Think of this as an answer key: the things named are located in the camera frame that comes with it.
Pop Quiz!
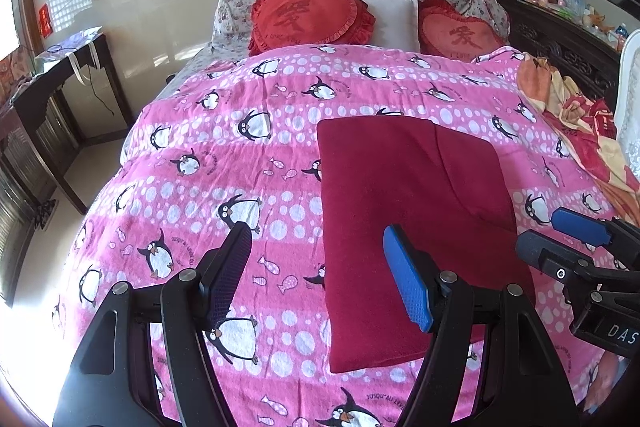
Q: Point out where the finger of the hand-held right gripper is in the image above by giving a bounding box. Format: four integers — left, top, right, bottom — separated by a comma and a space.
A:
550, 207, 640, 258
515, 230, 640, 294

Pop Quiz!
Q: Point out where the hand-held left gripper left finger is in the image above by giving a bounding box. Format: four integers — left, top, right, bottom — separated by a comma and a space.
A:
51, 222, 253, 427

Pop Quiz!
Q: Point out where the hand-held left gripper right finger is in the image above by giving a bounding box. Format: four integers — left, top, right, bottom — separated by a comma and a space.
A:
382, 224, 574, 427

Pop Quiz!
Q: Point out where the dark red sweater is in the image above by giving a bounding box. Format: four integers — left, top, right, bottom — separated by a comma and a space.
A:
316, 115, 537, 374

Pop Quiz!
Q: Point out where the orange floral blanket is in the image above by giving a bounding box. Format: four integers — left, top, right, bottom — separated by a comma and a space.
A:
516, 52, 640, 228

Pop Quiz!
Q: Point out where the pink penguin print blanket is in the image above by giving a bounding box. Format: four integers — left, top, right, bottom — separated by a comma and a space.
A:
50, 43, 640, 427

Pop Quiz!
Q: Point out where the dark carved wooden cabinet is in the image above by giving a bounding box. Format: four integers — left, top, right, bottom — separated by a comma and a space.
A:
492, 0, 626, 108

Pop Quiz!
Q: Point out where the dark slatted wooden cabinet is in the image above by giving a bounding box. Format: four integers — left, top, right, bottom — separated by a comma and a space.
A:
0, 104, 83, 308

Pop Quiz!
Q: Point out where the pale bed sheet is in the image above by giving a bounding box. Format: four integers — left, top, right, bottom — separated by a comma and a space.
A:
162, 44, 241, 100

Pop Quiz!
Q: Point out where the red heart-shaped ruffled pillow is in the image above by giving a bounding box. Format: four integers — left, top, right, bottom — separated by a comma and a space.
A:
248, 0, 377, 56
417, 0, 507, 62

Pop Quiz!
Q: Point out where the dark wooden desk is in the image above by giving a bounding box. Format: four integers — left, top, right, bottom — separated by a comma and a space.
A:
0, 32, 135, 215

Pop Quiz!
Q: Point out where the small floral pillow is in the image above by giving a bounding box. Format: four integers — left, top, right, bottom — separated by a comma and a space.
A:
211, 0, 273, 55

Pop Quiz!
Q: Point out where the white pillow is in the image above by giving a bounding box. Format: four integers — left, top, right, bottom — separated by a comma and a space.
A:
351, 0, 421, 52

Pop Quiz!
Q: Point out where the white paper bag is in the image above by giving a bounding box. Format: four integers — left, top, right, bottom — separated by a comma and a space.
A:
35, 27, 103, 82

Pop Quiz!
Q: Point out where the window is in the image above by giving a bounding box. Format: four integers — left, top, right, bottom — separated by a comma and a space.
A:
0, 0, 23, 58

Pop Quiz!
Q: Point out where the white furniture frame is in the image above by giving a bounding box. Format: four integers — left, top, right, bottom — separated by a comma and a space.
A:
615, 29, 640, 188

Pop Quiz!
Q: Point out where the red paper wall sticker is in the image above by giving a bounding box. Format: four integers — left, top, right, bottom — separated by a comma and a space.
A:
37, 3, 53, 38

